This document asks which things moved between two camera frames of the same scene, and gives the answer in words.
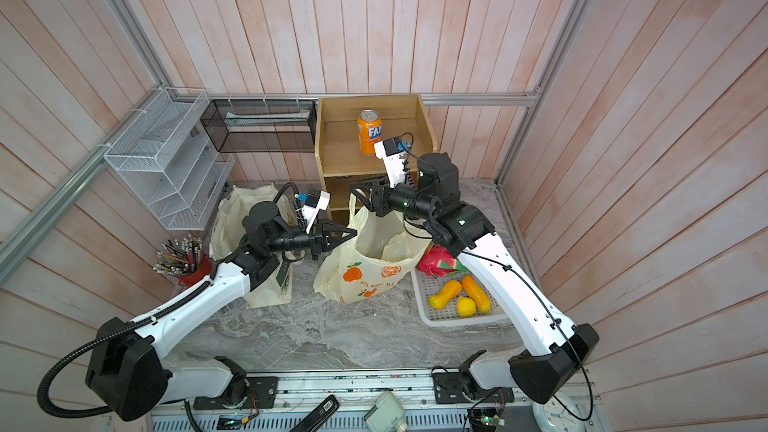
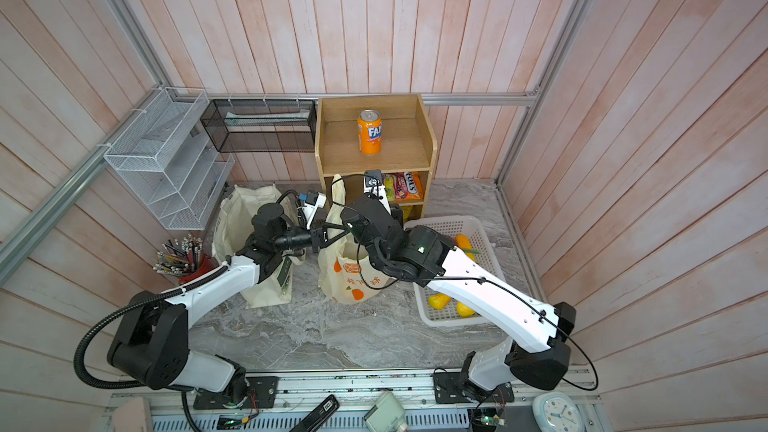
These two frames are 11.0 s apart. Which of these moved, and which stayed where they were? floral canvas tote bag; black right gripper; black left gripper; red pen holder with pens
Moved: black right gripper
Stayed: red pen holder with pens; black left gripper; floral canvas tote bag
